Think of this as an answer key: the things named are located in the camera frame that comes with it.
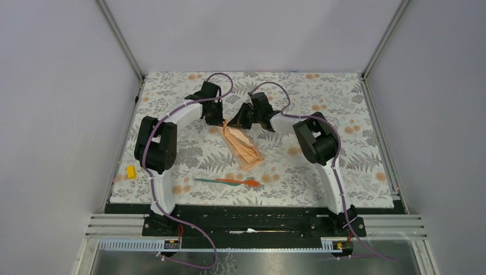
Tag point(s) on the left aluminium frame post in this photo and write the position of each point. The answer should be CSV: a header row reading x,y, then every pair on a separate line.
x,y
120,39

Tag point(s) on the floral patterned tablecloth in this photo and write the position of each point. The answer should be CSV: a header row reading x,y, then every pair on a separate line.
x,y
286,178

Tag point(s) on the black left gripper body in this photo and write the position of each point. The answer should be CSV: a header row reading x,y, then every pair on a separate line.
x,y
215,116

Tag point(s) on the right aluminium frame post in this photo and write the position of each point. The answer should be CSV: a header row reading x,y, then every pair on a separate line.
x,y
385,37

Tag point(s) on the aluminium frame post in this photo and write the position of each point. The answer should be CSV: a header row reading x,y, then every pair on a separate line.
x,y
385,37
120,39

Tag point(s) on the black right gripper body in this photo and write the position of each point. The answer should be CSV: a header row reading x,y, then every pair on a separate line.
x,y
247,116

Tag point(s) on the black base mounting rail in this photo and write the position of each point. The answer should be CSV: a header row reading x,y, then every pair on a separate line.
x,y
239,227

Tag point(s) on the orange plastic fork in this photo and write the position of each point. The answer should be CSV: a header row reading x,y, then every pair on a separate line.
x,y
251,183

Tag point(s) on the yellow toy block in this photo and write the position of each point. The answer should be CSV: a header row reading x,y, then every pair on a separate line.
x,y
131,172

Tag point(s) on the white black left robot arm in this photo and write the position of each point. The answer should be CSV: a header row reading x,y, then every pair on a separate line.
x,y
156,144

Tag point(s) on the orange cloth napkin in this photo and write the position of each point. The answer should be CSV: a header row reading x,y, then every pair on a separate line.
x,y
242,147

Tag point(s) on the teal plastic knife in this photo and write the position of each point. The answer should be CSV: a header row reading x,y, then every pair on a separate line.
x,y
214,181

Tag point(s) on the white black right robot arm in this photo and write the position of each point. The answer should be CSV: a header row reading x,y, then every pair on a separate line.
x,y
319,141

